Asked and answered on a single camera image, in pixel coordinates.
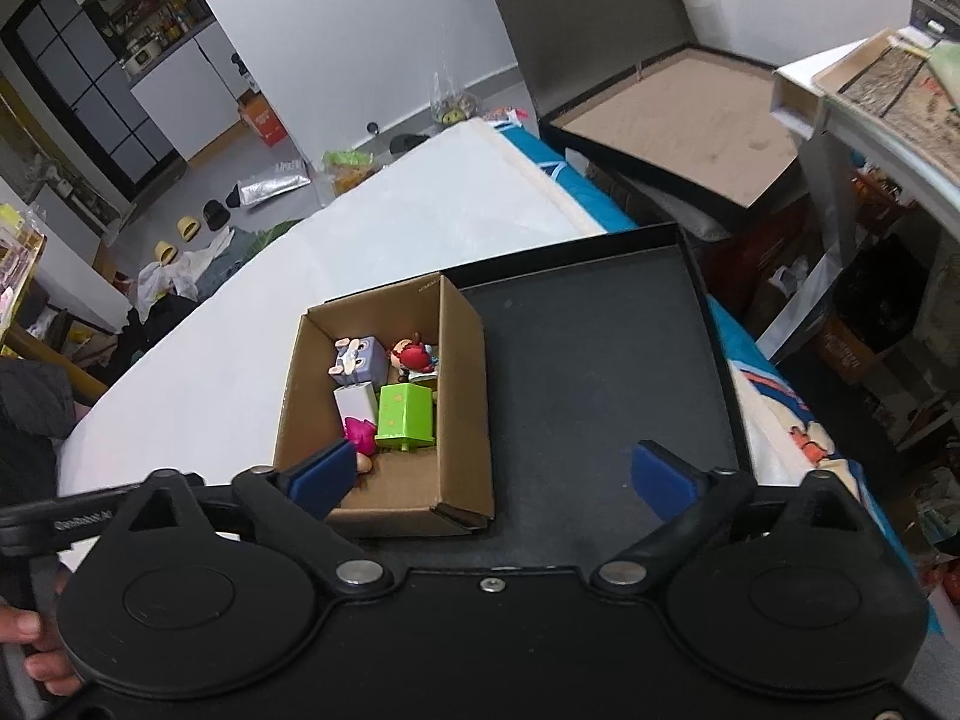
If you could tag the silver foil bag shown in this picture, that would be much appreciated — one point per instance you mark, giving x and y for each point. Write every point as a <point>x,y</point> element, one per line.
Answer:
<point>271,184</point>

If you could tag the purple rabbit cube toy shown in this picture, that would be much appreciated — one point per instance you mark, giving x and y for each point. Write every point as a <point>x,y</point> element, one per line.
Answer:
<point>360,364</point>

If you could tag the black clothes pile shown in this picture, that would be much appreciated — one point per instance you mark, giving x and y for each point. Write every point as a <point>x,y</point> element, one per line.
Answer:
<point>161,322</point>

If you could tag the white plastic bag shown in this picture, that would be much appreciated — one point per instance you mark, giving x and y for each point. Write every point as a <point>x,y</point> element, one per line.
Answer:
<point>172,274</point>

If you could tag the green plastic block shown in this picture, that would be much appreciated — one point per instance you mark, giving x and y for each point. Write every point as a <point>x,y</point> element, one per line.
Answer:
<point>405,412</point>

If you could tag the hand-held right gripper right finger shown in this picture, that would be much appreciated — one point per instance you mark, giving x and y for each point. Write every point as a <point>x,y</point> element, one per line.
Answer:
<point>664,484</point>

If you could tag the white desk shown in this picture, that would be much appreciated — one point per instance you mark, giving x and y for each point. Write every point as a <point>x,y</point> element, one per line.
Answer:
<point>885,157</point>

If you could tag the grey leaning board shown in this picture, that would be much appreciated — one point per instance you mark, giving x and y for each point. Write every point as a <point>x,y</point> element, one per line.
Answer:
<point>585,15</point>

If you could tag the green leaf-shaped pillow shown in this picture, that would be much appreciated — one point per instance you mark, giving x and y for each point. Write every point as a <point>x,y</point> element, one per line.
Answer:
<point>266,236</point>

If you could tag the black slipper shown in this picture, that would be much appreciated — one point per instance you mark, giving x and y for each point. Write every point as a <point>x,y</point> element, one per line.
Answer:
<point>232,196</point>
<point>214,212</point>

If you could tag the orange cardboard box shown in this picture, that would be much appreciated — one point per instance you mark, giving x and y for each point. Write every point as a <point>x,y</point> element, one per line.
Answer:
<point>262,120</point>

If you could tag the white charger plug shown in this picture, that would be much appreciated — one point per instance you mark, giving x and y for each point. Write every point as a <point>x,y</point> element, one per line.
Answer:
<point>356,401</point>

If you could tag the clear bag with yellow toy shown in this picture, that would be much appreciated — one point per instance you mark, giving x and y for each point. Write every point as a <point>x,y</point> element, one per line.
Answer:
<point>450,105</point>

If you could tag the pink toy figure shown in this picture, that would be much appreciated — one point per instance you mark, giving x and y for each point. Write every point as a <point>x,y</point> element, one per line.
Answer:
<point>360,435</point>

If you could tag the brown cardboard box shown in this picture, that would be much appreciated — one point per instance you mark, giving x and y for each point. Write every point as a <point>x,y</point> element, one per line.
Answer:
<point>405,487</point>

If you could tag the black framed brown board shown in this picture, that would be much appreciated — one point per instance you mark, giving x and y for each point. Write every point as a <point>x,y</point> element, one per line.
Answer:
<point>675,135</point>

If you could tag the person's left hand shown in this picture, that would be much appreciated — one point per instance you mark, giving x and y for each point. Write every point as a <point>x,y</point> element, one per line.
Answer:
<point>49,671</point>

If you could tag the person's grey trouser leg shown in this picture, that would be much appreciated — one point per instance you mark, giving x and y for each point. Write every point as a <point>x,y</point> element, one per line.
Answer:
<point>30,420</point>

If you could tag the green plastic bag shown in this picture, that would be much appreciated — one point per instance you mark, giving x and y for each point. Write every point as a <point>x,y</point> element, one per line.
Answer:
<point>946,64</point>

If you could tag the black grid glass door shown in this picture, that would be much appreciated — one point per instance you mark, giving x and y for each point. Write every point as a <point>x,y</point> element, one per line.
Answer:
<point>82,90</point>

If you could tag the black shallow tray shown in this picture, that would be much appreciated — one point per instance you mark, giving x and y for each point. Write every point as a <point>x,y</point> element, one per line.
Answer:
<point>600,360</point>

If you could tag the white cabinet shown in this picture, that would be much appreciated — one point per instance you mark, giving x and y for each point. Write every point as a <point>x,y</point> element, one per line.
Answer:
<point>187,90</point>

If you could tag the yellow slipper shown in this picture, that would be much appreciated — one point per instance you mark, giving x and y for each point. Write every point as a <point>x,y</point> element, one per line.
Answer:
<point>185,227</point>
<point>163,251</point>

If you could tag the green snack bag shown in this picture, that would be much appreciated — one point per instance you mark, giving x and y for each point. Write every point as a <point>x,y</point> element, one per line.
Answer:
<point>346,165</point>

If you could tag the cluttered kitchen shelf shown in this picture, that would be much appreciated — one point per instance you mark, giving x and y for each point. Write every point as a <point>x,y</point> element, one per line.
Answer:
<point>150,19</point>

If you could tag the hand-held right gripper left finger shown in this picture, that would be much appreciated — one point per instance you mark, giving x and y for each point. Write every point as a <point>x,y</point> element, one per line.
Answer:
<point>322,476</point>

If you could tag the black cap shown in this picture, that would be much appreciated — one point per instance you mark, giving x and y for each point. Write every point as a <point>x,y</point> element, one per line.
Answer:
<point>409,142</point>

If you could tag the yellow wooden frame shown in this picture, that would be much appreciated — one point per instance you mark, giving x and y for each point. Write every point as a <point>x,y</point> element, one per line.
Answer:
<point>45,360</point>

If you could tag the patterned desk mat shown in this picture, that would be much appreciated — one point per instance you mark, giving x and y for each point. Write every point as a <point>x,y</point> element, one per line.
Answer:
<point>907,90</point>

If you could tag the brown-haired head figurine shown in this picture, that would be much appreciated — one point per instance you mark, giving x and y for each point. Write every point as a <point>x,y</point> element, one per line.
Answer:
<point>405,352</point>

